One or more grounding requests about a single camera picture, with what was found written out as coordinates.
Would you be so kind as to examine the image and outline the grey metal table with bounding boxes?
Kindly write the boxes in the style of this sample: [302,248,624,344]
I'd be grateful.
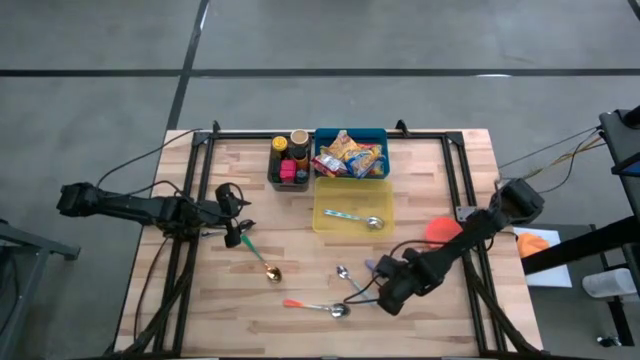
[0,218,81,360]

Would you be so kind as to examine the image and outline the orange handled large spoon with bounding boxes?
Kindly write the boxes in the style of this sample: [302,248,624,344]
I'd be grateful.
[282,298,352,320]

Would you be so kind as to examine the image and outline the yellow translucent plastic bin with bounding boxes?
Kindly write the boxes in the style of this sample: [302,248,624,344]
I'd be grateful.
[312,177,396,237]

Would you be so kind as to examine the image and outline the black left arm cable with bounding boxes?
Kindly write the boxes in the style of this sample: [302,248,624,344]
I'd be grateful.
[94,128,251,236]

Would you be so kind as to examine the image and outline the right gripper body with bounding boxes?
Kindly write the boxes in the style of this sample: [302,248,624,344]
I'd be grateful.
[374,254,427,317]

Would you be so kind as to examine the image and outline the blue plastic bin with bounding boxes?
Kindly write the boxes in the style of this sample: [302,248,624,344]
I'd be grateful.
[313,127,391,180]

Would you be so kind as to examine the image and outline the grey translucent plastic bin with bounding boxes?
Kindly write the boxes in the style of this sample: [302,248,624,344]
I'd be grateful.
[267,133,312,194]

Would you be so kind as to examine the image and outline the yellow snack bag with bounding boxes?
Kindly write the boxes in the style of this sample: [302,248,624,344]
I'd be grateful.
[325,129,362,162]

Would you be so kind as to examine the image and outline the light blue handled spoon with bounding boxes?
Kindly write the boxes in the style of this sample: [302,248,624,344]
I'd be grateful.
[335,264,379,305]

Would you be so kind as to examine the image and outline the black diagonal beam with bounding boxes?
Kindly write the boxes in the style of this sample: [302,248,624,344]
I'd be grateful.
[521,215,640,276]

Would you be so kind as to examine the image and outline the orange plastic cup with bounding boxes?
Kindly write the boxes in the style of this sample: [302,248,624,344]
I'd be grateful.
[424,216,465,249]

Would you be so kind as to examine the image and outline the teal handled spoon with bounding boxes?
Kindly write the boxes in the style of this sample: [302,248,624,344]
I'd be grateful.
[323,208,385,232]

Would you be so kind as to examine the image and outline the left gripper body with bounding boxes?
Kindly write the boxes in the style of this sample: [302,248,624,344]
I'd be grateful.
[214,182,244,250]

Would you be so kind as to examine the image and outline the black aluminium table frame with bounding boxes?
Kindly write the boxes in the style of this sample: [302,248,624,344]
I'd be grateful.
[102,119,544,360]

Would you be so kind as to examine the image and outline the green handled gold spoon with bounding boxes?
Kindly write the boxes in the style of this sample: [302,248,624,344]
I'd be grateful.
[240,234,284,284]

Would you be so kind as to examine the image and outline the red white snack bag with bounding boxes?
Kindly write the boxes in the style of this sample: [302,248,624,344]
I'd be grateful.
[310,152,350,178]

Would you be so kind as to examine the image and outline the white paper sheet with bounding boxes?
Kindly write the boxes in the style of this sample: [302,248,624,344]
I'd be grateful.
[512,227,574,289]

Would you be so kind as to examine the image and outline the blue patterned snack bag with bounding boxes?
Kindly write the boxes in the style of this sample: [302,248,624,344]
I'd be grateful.
[344,147,386,180]

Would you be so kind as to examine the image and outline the red lid paprika tin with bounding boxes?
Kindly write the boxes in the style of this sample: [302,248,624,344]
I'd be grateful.
[279,159,298,184]

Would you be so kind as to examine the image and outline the white cylinder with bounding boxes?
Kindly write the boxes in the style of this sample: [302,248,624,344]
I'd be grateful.
[582,268,639,300]

